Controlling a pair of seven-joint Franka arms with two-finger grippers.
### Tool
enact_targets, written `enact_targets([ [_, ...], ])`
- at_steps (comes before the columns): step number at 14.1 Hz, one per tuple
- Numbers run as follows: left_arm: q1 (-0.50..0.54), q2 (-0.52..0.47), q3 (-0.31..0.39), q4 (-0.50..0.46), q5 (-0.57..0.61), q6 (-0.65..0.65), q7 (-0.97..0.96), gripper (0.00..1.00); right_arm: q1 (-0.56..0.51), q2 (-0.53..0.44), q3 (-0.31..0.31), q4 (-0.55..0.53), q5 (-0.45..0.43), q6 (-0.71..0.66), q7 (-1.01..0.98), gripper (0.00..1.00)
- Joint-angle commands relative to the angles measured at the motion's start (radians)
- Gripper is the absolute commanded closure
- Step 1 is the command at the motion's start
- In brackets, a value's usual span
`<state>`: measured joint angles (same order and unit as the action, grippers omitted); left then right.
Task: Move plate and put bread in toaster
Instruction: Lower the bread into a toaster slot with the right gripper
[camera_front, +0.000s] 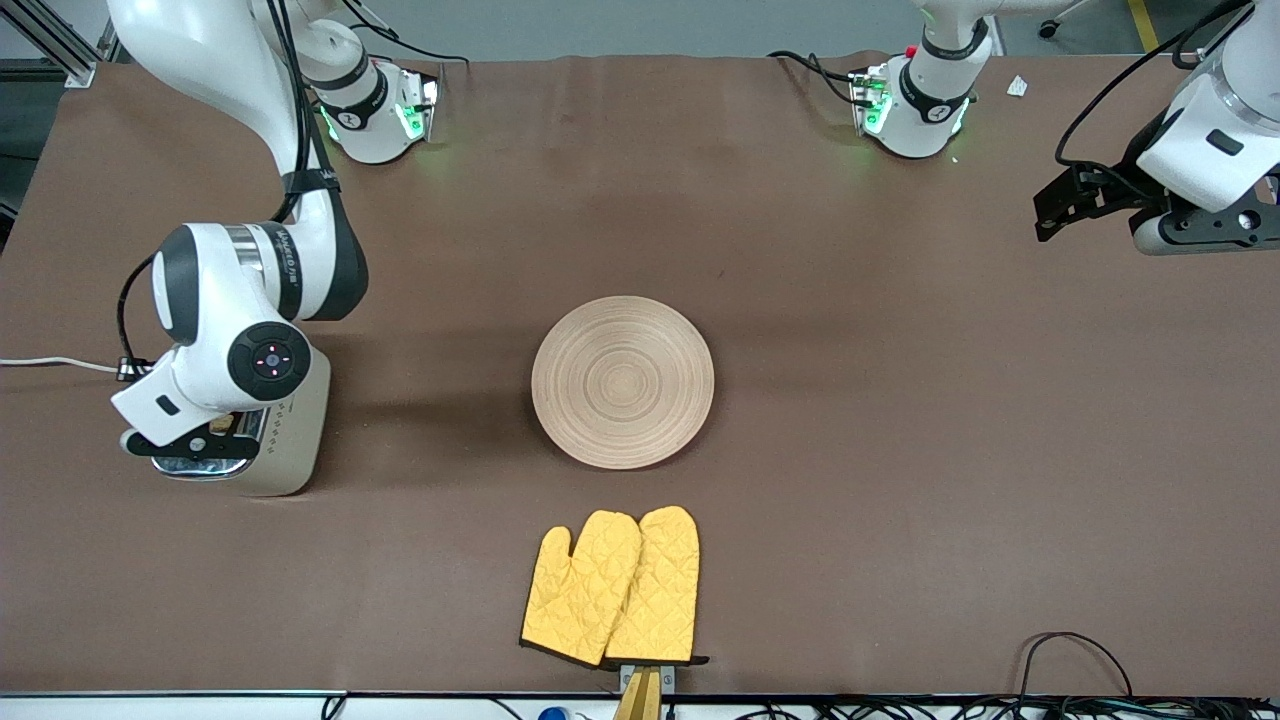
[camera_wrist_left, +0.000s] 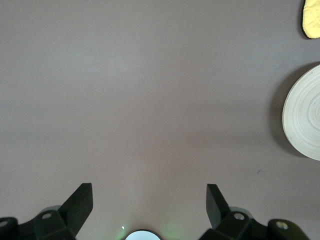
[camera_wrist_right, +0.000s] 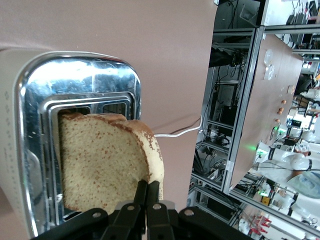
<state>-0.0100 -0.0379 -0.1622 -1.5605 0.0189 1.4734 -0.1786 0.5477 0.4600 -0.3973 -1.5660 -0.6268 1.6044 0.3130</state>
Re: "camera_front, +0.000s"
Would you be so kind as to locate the cream and chrome toaster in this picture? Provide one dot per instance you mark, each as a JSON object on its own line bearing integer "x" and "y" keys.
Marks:
{"x": 295, "y": 450}

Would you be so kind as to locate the aluminium frame profile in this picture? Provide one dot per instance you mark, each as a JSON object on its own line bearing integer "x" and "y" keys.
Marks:
{"x": 50, "y": 45}

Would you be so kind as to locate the yellow quilted oven mitt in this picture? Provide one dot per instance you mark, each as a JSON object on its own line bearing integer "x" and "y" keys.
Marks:
{"x": 575, "y": 600}
{"x": 660, "y": 590}

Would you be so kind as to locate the round wooden plate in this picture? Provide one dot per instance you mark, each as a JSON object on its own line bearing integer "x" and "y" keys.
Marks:
{"x": 623, "y": 382}

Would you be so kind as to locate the wooden clamp with metal bracket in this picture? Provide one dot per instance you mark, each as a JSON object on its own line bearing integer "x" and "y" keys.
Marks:
{"x": 640, "y": 695}

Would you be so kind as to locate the small white paper scrap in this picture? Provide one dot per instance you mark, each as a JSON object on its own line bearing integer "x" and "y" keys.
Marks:
{"x": 1017, "y": 87}

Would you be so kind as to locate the small blue object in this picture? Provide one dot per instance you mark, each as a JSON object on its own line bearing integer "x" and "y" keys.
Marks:
{"x": 553, "y": 714}

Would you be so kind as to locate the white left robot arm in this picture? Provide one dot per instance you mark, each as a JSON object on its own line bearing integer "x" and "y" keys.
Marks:
{"x": 925, "y": 100}

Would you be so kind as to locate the black chair caster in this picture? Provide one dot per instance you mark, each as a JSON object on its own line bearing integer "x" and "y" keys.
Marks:
{"x": 1049, "y": 29}

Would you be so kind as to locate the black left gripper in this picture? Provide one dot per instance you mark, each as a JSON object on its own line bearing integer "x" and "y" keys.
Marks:
{"x": 1128, "y": 186}

